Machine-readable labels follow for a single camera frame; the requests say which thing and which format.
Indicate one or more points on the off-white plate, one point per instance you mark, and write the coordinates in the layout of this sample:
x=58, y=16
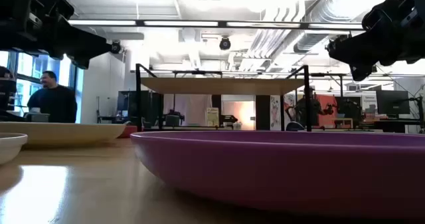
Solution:
x=59, y=134

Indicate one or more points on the grey box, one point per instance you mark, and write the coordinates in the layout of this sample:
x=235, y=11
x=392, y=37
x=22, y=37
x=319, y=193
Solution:
x=37, y=117

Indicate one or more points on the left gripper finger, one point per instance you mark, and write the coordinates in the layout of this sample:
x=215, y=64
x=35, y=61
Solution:
x=88, y=44
x=79, y=60

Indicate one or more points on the overhead LED light bar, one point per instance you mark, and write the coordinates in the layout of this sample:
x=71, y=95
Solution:
x=181, y=23

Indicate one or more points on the black partition screen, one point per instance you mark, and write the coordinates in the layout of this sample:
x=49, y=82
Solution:
x=127, y=104

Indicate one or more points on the black computer monitor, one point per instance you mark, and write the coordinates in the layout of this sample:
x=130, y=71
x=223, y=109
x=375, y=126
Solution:
x=393, y=101

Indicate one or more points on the orange hanging cloth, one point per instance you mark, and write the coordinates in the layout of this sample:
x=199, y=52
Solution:
x=329, y=101

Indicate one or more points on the black dish rack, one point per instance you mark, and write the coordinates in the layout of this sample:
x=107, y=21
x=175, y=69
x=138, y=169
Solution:
x=219, y=86

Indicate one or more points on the person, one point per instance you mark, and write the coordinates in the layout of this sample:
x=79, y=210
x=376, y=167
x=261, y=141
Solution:
x=307, y=109
x=53, y=104

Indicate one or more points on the black ceiling spotlight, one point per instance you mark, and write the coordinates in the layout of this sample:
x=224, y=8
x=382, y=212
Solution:
x=225, y=43
x=116, y=47

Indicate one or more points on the white hanging sheet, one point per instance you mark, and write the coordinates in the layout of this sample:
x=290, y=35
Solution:
x=192, y=107

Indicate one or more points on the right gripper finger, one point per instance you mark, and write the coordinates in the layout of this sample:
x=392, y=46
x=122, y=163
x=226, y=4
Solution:
x=348, y=49
x=361, y=71

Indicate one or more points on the dark office desk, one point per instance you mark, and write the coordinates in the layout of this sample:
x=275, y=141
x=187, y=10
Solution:
x=398, y=122

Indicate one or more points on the purple plate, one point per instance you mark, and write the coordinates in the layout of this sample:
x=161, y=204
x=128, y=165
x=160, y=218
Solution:
x=265, y=171

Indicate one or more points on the pale grey plate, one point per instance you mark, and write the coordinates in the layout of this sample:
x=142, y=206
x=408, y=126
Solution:
x=10, y=147

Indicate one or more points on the yellow green sign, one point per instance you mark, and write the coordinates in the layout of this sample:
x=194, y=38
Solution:
x=212, y=117

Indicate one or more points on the colourful wall poster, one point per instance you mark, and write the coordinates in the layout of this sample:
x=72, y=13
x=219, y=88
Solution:
x=275, y=112

